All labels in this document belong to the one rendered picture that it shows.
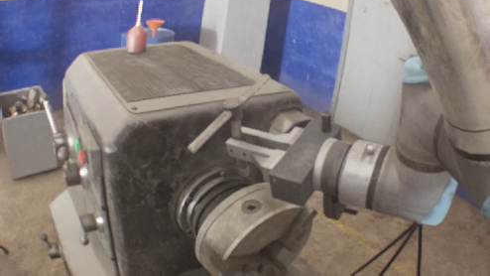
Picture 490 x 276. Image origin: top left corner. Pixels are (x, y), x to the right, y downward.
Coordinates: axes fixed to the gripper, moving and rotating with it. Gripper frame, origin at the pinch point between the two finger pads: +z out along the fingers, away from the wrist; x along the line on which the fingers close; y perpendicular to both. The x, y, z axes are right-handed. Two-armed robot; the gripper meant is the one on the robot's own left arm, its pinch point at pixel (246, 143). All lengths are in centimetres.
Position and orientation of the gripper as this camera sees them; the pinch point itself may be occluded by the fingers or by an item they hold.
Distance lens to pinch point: 58.0
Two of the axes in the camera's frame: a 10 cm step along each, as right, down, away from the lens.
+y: -1.7, -8.2, -5.5
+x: -5.6, 5.4, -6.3
